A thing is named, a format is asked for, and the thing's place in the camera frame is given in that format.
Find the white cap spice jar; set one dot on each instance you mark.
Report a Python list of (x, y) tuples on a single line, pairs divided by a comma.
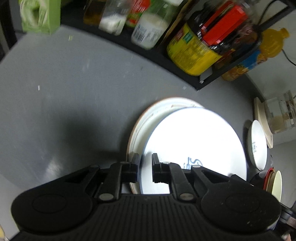
[(148, 30)]

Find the white plate red print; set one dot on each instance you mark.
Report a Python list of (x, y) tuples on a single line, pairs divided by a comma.
[(141, 133)]

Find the pale green bowl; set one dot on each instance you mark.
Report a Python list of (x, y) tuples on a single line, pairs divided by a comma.
[(274, 186)]

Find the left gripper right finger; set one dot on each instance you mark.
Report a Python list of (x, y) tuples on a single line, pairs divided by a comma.
[(173, 175)]

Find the white bakery logo plate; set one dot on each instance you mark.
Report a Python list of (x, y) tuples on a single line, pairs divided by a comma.
[(257, 146)]

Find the glass electric kettle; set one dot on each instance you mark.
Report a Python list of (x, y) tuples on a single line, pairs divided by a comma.
[(280, 112)]

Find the green carton box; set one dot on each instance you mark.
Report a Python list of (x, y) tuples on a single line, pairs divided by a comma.
[(40, 16)]

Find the orange juice bottle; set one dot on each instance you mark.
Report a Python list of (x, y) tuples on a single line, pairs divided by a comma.
[(271, 45)]

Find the white deep plate blue print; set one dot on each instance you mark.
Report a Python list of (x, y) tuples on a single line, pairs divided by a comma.
[(193, 136)]

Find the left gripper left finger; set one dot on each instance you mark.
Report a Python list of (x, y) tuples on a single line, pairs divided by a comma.
[(111, 179)]

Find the black metal shelf rack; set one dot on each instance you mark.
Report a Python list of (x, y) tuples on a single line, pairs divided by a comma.
[(107, 19)]

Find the red and black bowl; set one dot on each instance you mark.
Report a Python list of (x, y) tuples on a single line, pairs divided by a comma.
[(261, 179)]

